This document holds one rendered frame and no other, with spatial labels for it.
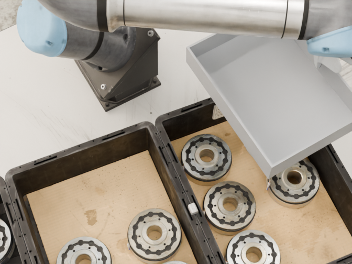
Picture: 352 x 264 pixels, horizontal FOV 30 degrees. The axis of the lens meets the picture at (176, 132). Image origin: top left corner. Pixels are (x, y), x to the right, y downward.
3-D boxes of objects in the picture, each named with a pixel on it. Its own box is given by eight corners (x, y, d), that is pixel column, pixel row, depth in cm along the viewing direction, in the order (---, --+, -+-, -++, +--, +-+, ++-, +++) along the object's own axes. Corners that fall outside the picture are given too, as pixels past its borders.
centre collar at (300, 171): (278, 170, 131) (278, 169, 130) (301, 164, 132) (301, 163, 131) (286, 193, 129) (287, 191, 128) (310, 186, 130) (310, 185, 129)
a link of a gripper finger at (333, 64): (323, 91, 115) (347, 56, 107) (301, 67, 117) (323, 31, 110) (335, 85, 116) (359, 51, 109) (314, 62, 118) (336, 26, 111)
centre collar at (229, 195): (213, 197, 128) (213, 196, 128) (237, 189, 129) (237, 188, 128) (222, 220, 126) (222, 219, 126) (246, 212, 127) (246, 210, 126)
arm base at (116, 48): (76, 39, 154) (44, 33, 146) (113, -10, 147) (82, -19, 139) (107, 86, 148) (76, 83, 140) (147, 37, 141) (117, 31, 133)
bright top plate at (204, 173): (172, 149, 133) (172, 147, 133) (214, 127, 136) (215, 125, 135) (197, 189, 129) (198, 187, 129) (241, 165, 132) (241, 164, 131)
